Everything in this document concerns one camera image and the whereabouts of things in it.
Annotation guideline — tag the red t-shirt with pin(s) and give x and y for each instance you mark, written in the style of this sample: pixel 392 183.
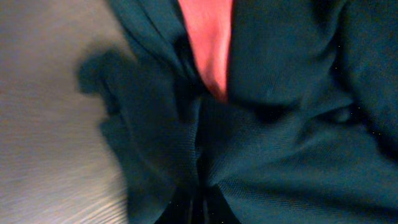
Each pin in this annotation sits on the red t-shirt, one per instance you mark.
pixel 208 25

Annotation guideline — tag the black polo shirt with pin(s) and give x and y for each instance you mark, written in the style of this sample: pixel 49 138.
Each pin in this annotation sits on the black polo shirt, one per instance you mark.
pixel 308 133

